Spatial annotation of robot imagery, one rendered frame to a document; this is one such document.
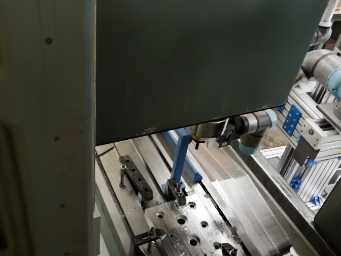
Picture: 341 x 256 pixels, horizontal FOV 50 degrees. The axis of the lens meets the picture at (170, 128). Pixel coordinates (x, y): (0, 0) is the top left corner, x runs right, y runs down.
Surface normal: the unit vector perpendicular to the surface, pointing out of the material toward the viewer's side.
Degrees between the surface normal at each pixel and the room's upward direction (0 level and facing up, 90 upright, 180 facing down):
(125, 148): 0
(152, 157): 0
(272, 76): 90
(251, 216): 8
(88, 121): 90
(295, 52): 90
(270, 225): 8
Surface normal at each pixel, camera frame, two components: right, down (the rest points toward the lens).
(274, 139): 0.14, -0.76
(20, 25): 0.43, 0.63
